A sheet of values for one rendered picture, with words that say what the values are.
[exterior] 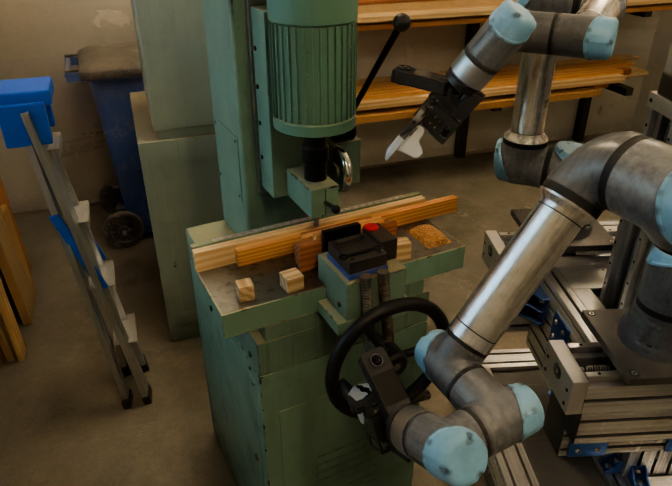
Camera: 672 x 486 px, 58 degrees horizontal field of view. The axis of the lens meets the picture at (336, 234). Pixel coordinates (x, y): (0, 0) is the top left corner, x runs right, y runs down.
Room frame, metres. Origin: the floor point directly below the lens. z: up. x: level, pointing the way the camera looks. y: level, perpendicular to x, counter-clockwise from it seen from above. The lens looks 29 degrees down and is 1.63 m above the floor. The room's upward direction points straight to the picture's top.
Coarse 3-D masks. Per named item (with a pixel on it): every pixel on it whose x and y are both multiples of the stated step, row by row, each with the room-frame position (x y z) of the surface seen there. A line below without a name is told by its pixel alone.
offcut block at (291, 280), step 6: (288, 270) 1.08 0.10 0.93; (294, 270) 1.08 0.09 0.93; (282, 276) 1.06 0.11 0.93; (288, 276) 1.05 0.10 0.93; (294, 276) 1.05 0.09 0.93; (300, 276) 1.05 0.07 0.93; (282, 282) 1.06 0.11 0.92; (288, 282) 1.04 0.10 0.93; (294, 282) 1.05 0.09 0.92; (300, 282) 1.05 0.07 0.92; (288, 288) 1.04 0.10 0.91; (294, 288) 1.05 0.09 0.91; (300, 288) 1.05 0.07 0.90
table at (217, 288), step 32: (416, 224) 1.34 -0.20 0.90; (288, 256) 1.19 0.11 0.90; (416, 256) 1.19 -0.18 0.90; (448, 256) 1.21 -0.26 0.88; (224, 288) 1.06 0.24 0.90; (256, 288) 1.06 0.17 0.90; (320, 288) 1.06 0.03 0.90; (224, 320) 0.97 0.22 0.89; (256, 320) 1.00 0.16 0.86; (352, 320) 0.99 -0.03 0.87
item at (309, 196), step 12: (288, 168) 1.30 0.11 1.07; (300, 168) 1.30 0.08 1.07; (288, 180) 1.29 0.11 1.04; (300, 180) 1.24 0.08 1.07; (324, 180) 1.24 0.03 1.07; (288, 192) 1.29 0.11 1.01; (300, 192) 1.23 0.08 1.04; (312, 192) 1.18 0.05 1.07; (324, 192) 1.20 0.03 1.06; (336, 192) 1.21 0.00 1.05; (300, 204) 1.23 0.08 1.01; (312, 204) 1.18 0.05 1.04; (324, 204) 1.20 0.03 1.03; (336, 204) 1.21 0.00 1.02; (312, 216) 1.18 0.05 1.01
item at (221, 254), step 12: (384, 204) 1.35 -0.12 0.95; (396, 204) 1.35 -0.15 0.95; (408, 204) 1.37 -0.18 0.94; (336, 216) 1.29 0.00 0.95; (348, 216) 1.29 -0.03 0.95; (360, 216) 1.31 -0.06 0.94; (288, 228) 1.23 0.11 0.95; (300, 228) 1.23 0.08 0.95; (312, 228) 1.25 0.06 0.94; (240, 240) 1.18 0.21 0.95; (252, 240) 1.18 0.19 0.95; (264, 240) 1.19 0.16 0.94; (192, 252) 1.13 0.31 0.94; (204, 252) 1.13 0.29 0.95; (216, 252) 1.14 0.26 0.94; (228, 252) 1.15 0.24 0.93; (204, 264) 1.13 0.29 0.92; (216, 264) 1.14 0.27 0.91; (228, 264) 1.15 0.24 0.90
